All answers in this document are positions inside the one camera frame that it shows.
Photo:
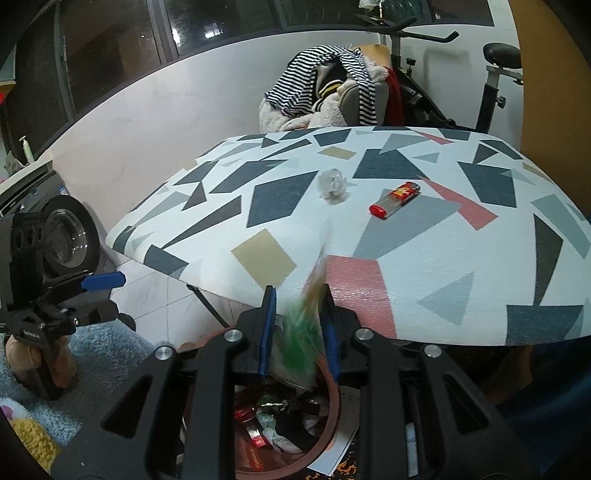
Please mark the green snack wrapper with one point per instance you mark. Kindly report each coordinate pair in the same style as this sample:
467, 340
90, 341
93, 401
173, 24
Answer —
295, 341

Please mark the yellow plush toy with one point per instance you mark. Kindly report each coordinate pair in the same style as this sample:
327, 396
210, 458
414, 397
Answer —
34, 438

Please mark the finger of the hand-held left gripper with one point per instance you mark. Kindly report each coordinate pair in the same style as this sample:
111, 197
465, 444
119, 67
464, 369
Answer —
104, 281
94, 313

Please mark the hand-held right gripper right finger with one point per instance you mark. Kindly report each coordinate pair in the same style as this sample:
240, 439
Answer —
330, 332

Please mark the dark glass window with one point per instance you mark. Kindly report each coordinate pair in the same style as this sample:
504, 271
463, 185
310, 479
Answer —
115, 46

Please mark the white paper sheet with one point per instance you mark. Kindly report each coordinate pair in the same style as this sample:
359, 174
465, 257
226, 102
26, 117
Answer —
337, 454

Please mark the white pump bottle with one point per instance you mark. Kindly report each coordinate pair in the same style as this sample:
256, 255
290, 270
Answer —
27, 152

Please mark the orange wooden door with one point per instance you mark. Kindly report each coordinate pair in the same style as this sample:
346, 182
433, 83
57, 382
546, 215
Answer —
554, 92

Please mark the crumpled clear plastic wrap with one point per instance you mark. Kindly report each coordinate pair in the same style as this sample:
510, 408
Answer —
332, 184

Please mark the black table leg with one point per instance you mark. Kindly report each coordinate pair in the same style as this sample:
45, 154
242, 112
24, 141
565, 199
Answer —
207, 307

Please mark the blue fluffy rug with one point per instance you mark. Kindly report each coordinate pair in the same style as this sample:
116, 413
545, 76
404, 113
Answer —
106, 369

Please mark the brown round waste bin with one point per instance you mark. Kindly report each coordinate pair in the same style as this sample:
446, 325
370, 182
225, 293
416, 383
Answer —
334, 415

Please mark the patterned ironing board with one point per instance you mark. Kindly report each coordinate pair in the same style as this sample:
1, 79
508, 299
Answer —
415, 277

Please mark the white exercise bike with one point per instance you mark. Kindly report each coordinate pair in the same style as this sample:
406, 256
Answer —
503, 55

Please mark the red scarf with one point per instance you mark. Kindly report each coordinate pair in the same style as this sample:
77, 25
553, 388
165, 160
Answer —
396, 97

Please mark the person's left hand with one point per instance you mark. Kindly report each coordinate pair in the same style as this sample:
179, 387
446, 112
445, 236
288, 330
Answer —
64, 364

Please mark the black white striped shirt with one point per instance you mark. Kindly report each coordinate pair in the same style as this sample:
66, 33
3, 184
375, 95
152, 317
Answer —
295, 87

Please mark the beige chair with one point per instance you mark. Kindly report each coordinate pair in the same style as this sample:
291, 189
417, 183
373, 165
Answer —
371, 55

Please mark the pile of discarded wrappers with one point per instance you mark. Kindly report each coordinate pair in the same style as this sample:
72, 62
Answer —
291, 420

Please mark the red lighter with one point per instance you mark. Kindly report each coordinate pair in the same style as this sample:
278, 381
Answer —
395, 201

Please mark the white appliance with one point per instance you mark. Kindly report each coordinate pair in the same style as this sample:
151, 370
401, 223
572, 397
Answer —
27, 174

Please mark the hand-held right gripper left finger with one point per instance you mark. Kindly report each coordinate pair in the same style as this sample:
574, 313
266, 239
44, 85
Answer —
267, 323

